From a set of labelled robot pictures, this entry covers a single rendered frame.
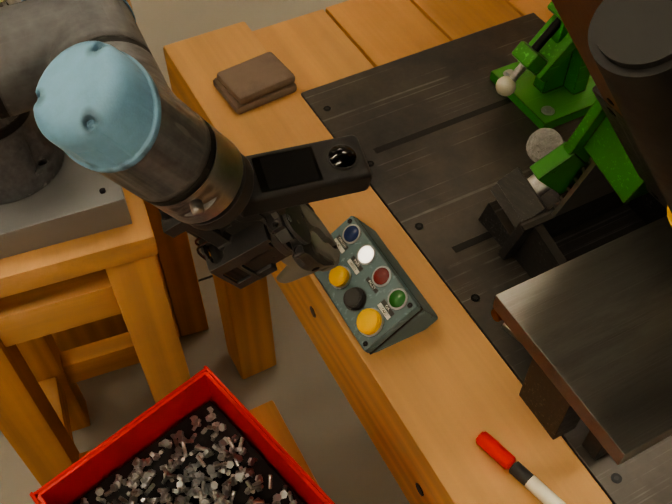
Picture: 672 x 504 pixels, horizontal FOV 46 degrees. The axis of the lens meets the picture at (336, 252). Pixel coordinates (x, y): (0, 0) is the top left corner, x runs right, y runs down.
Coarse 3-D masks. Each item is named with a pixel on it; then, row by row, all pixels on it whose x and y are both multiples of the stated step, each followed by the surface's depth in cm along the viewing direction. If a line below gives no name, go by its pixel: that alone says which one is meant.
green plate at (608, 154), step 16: (592, 112) 74; (576, 128) 77; (592, 128) 75; (608, 128) 74; (576, 144) 78; (592, 144) 77; (608, 144) 75; (608, 160) 76; (624, 160) 74; (608, 176) 77; (624, 176) 75; (624, 192) 76; (640, 192) 76
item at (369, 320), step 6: (360, 312) 88; (366, 312) 88; (372, 312) 87; (378, 312) 88; (360, 318) 88; (366, 318) 88; (372, 318) 87; (378, 318) 87; (360, 324) 88; (366, 324) 87; (372, 324) 87; (378, 324) 87; (360, 330) 88; (366, 330) 87; (372, 330) 87
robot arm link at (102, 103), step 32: (64, 64) 51; (96, 64) 50; (128, 64) 51; (64, 96) 50; (96, 96) 49; (128, 96) 50; (160, 96) 53; (64, 128) 50; (96, 128) 49; (128, 128) 51; (160, 128) 53; (192, 128) 56; (96, 160) 52; (128, 160) 52; (160, 160) 54; (192, 160) 56; (160, 192) 56; (192, 192) 58
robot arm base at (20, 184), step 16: (32, 112) 104; (16, 128) 100; (32, 128) 103; (0, 144) 100; (16, 144) 101; (32, 144) 104; (48, 144) 106; (0, 160) 101; (16, 160) 102; (32, 160) 103; (48, 160) 105; (0, 176) 102; (16, 176) 102; (32, 176) 104; (48, 176) 106; (0, 192) 103; (16, 192) 103; (32, 192) 105
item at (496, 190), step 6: (498, 186) 94; (492, 192) 95; (498, 192) 94; (498, 198) 94; (504, 198) 94; (504, 204) 94; (510, 204) 93; (504, 210) 94; (510, 210) 93; (510, 216) 93; (516, 216) 93; (516, 222) 93
